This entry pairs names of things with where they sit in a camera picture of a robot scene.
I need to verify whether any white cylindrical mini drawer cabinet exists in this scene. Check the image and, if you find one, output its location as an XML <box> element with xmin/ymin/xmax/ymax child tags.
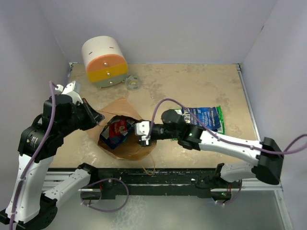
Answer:
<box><xmin>82</xmin><ymin>36</ymin><xmax>128</xmax><ymax>88</ymax></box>

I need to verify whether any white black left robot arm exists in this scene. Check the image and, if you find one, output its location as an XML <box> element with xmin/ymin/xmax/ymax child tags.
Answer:
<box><xmin>0</xmin><ymin>94</ymin><xmax>105</xmax><ymax>230</ymax></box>

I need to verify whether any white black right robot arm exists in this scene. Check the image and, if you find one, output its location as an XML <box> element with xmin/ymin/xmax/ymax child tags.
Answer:
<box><xmin>134</xmin><ymin>109</ymin><xmax>284</xmax><ymax>187</ymax></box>

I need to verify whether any blue white chips bag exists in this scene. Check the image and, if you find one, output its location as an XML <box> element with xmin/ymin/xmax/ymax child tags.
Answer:
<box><xmin>181</xmin><ymin>106</ymin><xmax>223</xmax><ymax>132</ymax></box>

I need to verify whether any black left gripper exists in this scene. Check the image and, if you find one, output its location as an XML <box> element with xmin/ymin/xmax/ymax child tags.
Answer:
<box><xmin>61</xmin><ymin>97</ymin><xmax>105</xmax><ymax>136</ymax></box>

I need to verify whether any aluminium frame rail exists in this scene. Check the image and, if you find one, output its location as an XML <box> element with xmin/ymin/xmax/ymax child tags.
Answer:
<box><xmin>43</xmin><ymin>62</ymin><xmax>283</xmax><ymax>192</ymax></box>

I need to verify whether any brown paper bag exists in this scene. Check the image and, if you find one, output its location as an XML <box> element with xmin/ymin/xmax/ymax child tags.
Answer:
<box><xmin>87</xmin><ymin>97</ymin><xmax>156</xmax><ymax>162</ymax></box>

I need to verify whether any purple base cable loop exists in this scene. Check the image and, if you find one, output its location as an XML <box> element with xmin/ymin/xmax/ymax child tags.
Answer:
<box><xmin>80</xmin><ymin>176</ymin><xmax>130</xmax><ymax>212</ymax></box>

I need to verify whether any dark blue snack packet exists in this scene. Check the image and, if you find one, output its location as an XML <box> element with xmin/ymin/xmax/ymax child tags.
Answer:
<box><xmin>100</xmin><ymin>116</ymin><xmax>136</xmax><ymax>150</ymax></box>

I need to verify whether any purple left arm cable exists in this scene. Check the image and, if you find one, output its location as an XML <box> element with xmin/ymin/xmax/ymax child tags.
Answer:
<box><xmin>9</xmin><ymin>80</ymin><xmax>57</xmax><ymax>230</ymax></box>

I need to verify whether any clear tape roll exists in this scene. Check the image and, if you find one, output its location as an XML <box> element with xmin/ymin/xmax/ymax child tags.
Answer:
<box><xmin>125</xmin><ymin>75</ymin><xmax>141</xmax><ymax>91</ymax></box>

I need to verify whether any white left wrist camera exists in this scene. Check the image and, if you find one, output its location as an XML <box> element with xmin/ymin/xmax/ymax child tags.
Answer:
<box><xmin>54</xmin><ymin>81</ymin><xmax>83</xmax><ymax>104</ymax></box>

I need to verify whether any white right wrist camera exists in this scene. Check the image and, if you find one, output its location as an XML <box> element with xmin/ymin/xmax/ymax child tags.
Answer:
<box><xmin>134</xmin><ymin>121</ymin><xmax>151</xmax><ymax>141</ymax></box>

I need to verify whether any red blue snack packet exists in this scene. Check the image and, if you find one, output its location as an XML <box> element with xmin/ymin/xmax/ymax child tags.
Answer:
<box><xmin>109</xmin><ymin>119</ymin><xmax>128</xmax><ymax>138</ymax></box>

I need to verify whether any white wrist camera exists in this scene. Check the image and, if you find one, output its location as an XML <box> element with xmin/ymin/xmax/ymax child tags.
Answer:
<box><xmin>54</xmin><ymin>81</ymin><xmax>83</xmax><ymax>104</ymax></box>
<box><xmin>134</xmin><ymin>121</ymin><xmax>151</xmax><ymax>141</ymax></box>

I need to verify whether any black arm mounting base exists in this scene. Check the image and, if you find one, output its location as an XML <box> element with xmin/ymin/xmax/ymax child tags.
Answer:
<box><xmin>78</xmin><ymin>163</ymin><xmax>241</xmax><ymax>201</ymax></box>

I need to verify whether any green white snack packet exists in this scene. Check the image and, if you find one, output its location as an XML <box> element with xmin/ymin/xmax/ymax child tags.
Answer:
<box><xmin>169</xmin><ymin>106</ymin><xmax>226</xmax><ymax>134</ymax></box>

